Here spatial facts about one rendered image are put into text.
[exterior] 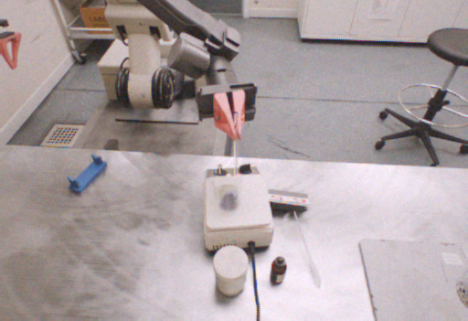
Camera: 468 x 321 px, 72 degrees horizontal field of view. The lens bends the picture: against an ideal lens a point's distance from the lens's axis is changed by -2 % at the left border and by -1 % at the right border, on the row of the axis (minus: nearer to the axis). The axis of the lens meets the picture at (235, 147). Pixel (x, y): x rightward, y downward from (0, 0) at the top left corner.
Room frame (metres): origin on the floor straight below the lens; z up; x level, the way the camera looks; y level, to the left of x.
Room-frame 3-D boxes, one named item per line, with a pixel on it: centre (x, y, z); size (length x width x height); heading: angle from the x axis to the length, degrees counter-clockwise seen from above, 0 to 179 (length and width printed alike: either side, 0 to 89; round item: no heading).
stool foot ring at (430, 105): (1.43, -1.10, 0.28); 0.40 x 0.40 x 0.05
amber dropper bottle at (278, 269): (0.26, -0.08, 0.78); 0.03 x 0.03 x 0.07
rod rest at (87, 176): (0.51, 0.36, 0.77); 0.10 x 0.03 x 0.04; 157
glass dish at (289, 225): (0.37, -0.12, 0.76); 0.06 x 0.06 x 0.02
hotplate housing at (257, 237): (0.40, 0.00, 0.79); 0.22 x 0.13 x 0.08; 5
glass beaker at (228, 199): (0.37, 0.02, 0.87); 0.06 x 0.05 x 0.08; 105
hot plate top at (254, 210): (0.38, 0.00, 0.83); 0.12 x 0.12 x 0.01; 5
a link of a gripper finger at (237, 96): (0.41, 0.02, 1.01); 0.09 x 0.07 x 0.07; 11
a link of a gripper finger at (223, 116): (0.41, 0.00, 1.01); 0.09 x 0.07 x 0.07; 11
